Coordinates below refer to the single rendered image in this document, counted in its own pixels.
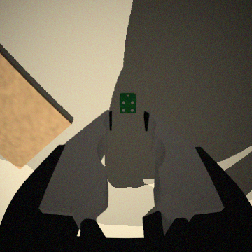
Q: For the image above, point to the tan mat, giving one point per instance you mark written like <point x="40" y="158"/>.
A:
<point x="29" y="121"/>

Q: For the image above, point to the green die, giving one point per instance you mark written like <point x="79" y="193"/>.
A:
<point x="128" y="103"/>

